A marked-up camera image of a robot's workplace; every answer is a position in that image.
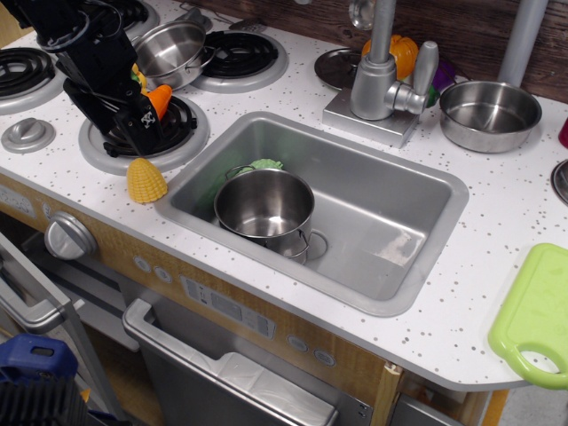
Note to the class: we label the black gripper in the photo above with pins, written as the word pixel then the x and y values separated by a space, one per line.
pixel 99 82

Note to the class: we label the yellow toy corn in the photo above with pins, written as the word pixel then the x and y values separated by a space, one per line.
pixel 145 182

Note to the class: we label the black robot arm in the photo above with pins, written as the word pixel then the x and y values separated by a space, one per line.
pixel 56 22

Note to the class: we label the steel pot on stove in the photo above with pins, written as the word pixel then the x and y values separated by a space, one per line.
pixel 173 54

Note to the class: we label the steel pot in sink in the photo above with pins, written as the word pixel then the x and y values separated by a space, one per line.
pixel 273 209

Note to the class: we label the dark round pot lid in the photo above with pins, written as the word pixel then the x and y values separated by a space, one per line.
pixel 338 68

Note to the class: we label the grey toy sink basin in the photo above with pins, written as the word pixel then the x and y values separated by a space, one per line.
pixel 379 224

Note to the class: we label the orange toy carrot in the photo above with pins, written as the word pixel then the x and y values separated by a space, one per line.
pixel 160 99

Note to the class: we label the front right stove burner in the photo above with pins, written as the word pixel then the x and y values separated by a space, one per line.
pixel 185 129

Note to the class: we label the stove burner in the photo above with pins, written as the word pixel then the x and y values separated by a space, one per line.
pixel 29 79
pixel 243 62
pixel 135 17
pixel 185 129

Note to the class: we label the grey stovetop knob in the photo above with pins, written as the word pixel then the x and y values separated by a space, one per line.
pixel 28 136

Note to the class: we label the silver oven knob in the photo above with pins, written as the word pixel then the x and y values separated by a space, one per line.
pixel 67 238

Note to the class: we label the back left stove burner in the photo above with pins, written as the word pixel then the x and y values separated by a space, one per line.
pixel 135 17

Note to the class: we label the green toy cabbage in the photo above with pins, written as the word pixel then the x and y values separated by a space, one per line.
pixel 248 171

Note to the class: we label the back right stove burner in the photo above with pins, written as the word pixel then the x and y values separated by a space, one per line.
pixel 243 62

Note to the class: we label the grey spatula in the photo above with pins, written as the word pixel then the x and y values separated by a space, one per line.
pixel 251 25

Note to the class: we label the silver toy faucet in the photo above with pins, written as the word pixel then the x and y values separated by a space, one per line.
pixel 379 106

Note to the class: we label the silver dishwasher door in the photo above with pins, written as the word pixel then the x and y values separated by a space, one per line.
pixel 205 378

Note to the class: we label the yellow orange toy pepper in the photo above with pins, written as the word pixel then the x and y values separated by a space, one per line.
pixel 405 51

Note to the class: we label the purple toy eggplant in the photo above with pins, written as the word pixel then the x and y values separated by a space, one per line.
pixel 443 78

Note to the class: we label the steel pan by faucet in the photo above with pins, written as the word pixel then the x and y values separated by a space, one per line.
pixel 488 117

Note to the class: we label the grey vertical pole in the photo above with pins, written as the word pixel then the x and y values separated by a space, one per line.
pixel 522 38

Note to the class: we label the red object at edge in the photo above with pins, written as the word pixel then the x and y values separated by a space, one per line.
pixel 563 134

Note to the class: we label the green cutting board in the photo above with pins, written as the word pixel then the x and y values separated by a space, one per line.
pixel 530 330

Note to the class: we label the silver oven door handle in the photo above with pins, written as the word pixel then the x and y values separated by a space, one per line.
pixel 30 297

